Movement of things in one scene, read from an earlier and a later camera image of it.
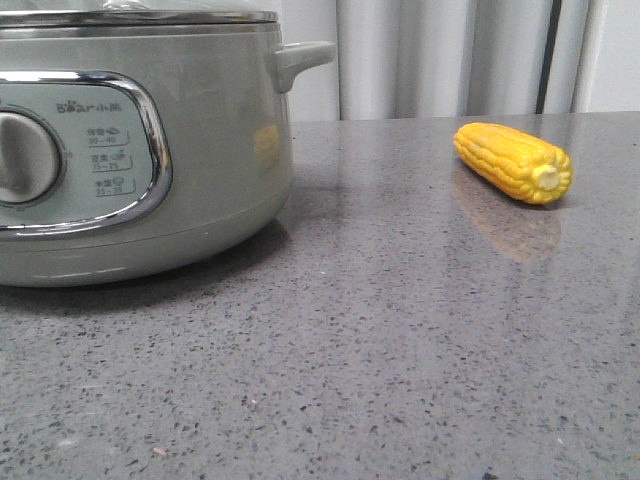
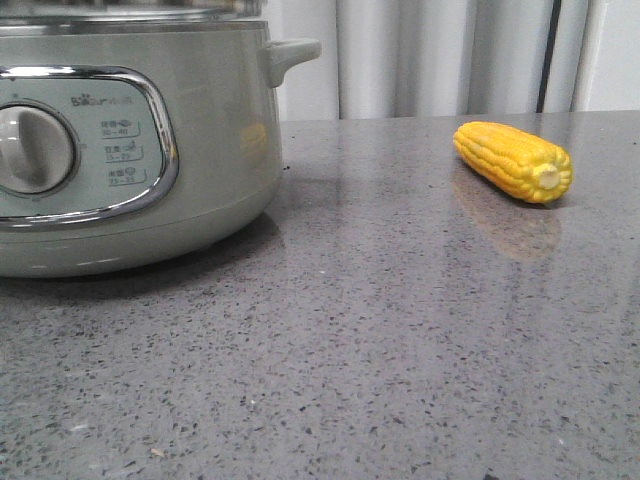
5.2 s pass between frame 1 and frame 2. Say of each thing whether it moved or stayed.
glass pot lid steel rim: moved
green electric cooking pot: moved
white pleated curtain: stayed
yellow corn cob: stayed
